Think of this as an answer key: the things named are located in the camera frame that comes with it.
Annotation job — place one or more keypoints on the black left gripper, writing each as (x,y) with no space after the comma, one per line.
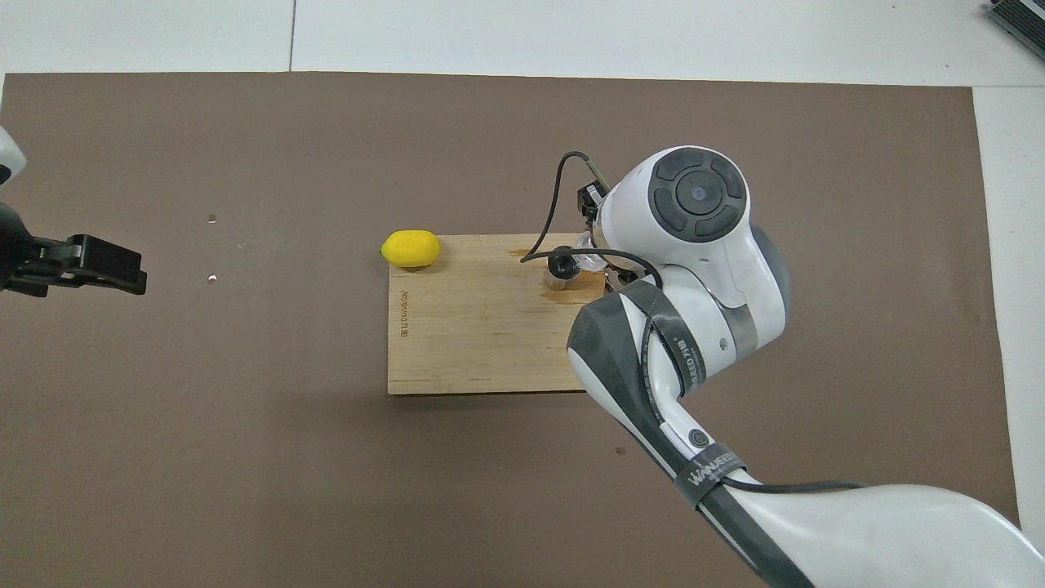
(24,261)

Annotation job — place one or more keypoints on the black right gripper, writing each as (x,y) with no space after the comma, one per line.
(593,202)

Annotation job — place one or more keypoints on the clear glass cup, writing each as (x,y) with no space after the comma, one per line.
(589,261)

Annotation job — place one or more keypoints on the steel jigger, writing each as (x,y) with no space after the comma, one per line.
(559,282)

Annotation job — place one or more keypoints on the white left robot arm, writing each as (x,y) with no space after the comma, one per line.
(8,155)

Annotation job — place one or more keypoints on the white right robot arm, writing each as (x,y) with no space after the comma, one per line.
(735,286)

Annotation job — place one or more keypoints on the wooden cutting board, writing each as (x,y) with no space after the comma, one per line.
(473,327)

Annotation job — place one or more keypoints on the yellow lemon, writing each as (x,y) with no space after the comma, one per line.
(411,249)

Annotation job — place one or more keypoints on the brown table mat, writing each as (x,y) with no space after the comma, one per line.
(326,490)

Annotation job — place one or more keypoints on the grey ribbed device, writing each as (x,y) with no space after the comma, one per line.
(1020,20)

